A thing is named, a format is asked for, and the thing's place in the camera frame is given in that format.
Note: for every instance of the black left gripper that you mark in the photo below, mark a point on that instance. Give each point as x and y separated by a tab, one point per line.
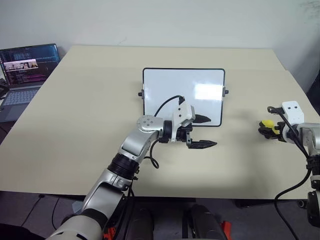
181	133

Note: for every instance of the orange plastic piece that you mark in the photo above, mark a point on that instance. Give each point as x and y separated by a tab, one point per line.
110	232

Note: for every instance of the large dark object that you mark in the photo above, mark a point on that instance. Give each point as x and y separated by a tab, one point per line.
17	232

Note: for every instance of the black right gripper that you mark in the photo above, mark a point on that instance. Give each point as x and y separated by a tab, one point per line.
281	125

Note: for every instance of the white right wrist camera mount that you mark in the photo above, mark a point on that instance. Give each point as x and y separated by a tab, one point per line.
293	112

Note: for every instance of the yellow object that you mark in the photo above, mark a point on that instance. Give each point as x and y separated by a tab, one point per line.
267	123

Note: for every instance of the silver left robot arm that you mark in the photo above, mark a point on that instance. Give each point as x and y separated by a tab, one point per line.
135	140

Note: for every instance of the black-framed small whiteboard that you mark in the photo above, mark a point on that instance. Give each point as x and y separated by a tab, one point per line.
170	85

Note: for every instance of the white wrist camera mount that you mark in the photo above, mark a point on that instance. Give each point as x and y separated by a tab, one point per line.
293	112
182	112

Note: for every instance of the red plastic piece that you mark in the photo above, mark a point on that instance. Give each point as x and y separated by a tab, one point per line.
226	228

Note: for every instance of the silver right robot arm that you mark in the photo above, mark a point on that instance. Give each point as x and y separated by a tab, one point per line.
310	135

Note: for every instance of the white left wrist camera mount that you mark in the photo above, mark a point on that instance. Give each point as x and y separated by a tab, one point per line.
182	112

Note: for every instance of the dark rounded shape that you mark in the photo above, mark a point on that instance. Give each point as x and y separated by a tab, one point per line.
205	222

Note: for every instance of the open grey laptop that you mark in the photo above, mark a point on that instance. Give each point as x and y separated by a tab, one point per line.
17	97

